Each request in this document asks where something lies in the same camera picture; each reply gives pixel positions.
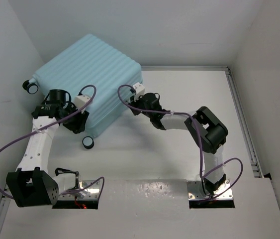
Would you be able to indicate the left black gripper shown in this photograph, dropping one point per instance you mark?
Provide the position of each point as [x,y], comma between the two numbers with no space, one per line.
[77,125]

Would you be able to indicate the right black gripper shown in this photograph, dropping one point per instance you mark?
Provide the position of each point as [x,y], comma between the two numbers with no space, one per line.
[135,104]

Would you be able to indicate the light blue suitcase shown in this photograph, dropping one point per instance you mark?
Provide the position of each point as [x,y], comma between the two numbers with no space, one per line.
[91,61]

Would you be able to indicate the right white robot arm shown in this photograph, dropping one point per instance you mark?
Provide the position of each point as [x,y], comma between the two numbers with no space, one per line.
[208,132]

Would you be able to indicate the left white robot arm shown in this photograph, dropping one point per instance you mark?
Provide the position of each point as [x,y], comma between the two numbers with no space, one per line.
[31,184]

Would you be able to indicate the suitcase wheel far left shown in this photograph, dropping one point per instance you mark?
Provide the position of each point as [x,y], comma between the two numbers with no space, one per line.
[30,87]

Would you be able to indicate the suitcase wheel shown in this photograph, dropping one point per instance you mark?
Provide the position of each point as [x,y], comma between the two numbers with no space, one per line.
[30,87]
[88,142]

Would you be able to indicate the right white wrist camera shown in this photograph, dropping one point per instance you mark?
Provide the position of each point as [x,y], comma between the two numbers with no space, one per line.
[138,90]

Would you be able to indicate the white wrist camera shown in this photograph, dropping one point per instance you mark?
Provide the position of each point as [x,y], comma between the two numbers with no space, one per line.
[81,100]
[138,90]

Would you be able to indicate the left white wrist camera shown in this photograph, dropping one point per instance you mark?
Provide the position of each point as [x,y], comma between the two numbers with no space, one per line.
[81,100]

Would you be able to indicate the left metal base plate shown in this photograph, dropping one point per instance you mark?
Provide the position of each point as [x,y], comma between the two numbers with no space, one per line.
[91,193]

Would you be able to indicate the metal base plate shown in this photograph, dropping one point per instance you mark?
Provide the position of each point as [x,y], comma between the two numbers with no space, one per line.
[91,193]
[196,193]

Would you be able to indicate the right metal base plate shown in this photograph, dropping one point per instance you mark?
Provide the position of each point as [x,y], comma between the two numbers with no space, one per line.
[196,193]

